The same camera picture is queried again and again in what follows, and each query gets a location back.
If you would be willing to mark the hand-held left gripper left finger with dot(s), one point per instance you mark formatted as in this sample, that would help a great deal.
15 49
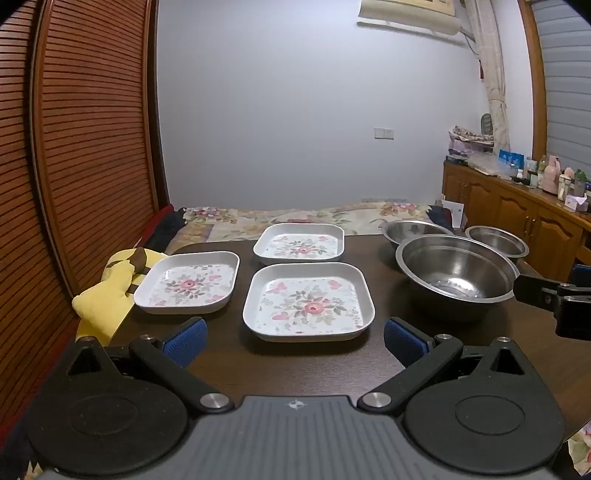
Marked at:
187 342

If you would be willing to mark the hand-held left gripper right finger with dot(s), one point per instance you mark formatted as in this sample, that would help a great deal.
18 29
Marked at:
405 342

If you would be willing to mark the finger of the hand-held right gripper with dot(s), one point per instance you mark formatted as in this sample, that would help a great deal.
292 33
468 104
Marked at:
533 291
582 275

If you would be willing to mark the floral white rectangular plate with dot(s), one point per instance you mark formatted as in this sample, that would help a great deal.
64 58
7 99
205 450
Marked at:
189 284
300 244

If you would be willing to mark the small deep stainless steel bowl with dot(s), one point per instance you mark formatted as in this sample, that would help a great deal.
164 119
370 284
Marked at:
496 240

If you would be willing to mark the large stainless steel bowl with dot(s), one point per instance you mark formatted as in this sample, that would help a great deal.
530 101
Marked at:
457 272

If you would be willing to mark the medium stainless steel bowl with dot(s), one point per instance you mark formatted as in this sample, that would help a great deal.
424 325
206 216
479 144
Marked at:
406 230

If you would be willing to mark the white tissue box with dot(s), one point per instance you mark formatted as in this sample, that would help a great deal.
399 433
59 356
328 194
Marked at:
576 203

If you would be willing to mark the wooden cabinet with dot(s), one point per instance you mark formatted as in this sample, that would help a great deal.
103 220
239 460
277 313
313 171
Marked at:
517 217

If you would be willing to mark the yellow plush toy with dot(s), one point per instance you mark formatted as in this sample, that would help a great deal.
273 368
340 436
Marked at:
108 295

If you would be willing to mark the pink bottle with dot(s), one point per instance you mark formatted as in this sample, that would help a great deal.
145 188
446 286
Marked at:
551 177

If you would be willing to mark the white paper box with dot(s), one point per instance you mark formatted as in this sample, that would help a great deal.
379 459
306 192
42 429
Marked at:
455 213

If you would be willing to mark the clear glass bottle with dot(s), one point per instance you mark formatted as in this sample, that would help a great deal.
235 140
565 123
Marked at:
543 168

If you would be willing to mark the dark red cloth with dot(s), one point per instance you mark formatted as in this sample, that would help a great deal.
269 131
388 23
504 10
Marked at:
164 228

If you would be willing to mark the clear plastic bags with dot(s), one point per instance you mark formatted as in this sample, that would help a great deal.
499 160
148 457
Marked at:
489 165

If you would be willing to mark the blue box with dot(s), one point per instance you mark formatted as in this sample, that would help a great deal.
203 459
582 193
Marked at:
511 158

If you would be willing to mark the floral bedsheet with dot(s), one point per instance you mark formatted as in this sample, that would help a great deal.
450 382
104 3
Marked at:
258 219

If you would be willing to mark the pile of folded cloths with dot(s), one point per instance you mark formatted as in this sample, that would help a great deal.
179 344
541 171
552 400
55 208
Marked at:
466 141

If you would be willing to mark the grey window blind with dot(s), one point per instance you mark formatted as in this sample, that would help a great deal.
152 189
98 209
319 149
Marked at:
568 92

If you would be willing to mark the brown louvered wardrobe door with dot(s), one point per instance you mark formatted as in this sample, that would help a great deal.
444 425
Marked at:
97 138
18 230

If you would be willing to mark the cream curtain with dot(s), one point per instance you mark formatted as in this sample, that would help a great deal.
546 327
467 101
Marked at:
494 83

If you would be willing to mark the white air conditioner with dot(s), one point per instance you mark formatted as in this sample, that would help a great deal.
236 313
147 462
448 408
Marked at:
411 16

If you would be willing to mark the wooden window frame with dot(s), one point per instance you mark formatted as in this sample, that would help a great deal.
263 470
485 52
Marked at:
532 92

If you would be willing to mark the white wall switch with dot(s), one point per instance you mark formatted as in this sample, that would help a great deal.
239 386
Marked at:
383 134

